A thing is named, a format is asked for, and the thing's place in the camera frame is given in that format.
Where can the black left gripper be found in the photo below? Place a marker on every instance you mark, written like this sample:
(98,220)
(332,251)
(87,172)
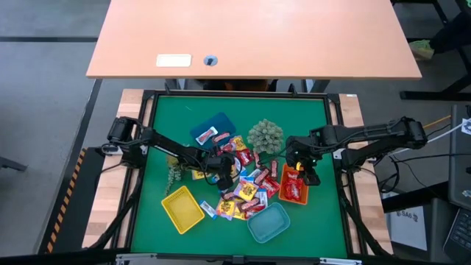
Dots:
(221,165)

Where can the black keyboard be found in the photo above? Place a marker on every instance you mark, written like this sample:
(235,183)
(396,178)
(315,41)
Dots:
(460,235)

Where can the white rectangular desk plate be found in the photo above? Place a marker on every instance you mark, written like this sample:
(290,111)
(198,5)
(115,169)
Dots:
(173,60)

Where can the dark blue plastic bin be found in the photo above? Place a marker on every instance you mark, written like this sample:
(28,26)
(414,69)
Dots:
(221,121)

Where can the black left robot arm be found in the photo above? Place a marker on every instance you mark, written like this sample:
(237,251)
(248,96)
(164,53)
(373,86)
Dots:
(165,144)

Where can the person's leg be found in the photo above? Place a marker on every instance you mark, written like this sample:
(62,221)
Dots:
(452,33)

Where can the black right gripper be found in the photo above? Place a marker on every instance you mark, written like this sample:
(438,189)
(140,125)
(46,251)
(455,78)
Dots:
(300,151)

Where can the light wooden desk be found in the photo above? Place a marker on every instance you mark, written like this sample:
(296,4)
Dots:
(257,37)

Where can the brown PayDay bar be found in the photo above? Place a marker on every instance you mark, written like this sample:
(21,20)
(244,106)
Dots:
(221,137)
(257,159)
(249,203)
(229,195)
(274,169)
(262,176)

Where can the grey computer case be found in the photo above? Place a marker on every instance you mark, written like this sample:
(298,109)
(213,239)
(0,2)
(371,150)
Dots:
(460,165)

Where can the green table mat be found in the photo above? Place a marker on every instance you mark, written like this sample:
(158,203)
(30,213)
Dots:
(176,110)

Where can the white PayDay bar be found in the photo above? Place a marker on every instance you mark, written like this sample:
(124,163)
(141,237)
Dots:
(207,135)

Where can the yellow plastic basket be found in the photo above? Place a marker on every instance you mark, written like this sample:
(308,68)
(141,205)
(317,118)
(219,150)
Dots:
(182,210)

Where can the white blue Hershey's bar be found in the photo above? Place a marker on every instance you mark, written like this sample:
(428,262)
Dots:
(208,209)
(253,173)
(262,197)

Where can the teal plastic bin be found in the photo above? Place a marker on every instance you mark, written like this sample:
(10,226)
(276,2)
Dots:
(268,222)

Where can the person's foot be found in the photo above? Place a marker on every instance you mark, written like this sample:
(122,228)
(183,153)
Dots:
(421,49)

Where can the black ramp with hazard stripes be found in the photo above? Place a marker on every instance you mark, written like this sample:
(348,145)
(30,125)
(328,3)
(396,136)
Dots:
(73,213)

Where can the black furniture foot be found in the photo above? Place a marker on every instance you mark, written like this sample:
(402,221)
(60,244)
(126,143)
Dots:
(13,164)

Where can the yellow Sour Patch Kids bag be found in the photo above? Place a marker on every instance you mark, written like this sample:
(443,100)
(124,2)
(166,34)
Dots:
(225,208)
(239,143)
(198,175)
(247,189)
(239,214)

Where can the yellow gripper label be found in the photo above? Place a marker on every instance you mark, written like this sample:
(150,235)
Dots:
(298,166)

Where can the pale green bushy artificial plant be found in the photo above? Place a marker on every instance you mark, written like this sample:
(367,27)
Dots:
(265,136)

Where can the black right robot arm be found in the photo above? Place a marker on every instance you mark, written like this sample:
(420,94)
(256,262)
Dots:
(368,131)

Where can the dark green potted artificial plant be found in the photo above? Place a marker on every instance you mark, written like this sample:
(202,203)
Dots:
(173,173)

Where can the orange plastic basket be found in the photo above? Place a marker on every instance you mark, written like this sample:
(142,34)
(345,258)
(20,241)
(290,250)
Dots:
(282,187)

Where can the black desk frame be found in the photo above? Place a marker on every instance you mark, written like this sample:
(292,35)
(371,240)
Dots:
(434,95)

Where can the red Skittles bag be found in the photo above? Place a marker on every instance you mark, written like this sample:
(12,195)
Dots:
(293,192)
(270,187)
(244,156)
(292,180)
(254,210)
(227,147)

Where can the white cardboard box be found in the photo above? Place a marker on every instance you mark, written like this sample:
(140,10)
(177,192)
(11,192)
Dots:
(408,228)

